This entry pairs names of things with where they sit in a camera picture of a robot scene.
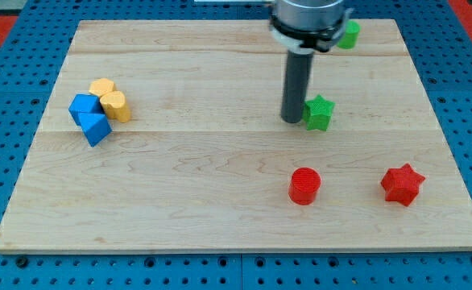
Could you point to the red star block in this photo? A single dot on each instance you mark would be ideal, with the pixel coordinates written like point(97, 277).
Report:
point(402, 184)

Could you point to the wooden board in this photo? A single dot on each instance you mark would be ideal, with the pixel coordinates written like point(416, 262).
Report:
point(205, 162)

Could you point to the blue cube block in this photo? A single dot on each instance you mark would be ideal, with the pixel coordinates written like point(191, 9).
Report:
point(84, 103)

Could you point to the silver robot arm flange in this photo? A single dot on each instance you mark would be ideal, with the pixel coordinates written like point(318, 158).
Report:
point(306, 26)

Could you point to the green cylinder block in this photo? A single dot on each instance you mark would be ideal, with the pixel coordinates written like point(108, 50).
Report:
point(350, 37)

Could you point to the green star block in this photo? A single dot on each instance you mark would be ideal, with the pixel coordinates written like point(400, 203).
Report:
point(317, 113)

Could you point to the red cylinder block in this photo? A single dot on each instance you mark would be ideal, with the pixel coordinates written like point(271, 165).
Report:
point(304, 186)

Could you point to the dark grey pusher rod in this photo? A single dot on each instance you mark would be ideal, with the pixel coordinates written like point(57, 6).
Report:
point(296, 78)

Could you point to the blue triangle block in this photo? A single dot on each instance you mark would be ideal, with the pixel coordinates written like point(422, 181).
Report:
point(95, 127)

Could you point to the yellow hexagon block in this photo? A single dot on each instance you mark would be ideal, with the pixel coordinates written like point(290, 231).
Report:
point(102, 86)

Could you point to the yellow heart block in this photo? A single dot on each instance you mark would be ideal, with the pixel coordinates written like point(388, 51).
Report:
point(115, 106)

